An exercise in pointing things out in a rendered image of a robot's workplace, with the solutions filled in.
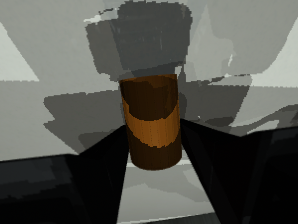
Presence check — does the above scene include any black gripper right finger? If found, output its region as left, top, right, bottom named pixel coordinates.
left=180, top=119, right=298, bottom=224

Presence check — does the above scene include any orange knob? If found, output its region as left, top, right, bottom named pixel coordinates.
left=119, top=74, right=182, bottom=171

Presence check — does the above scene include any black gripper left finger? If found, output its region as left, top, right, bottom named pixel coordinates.
left=0, top=125, right=129, bottom=224

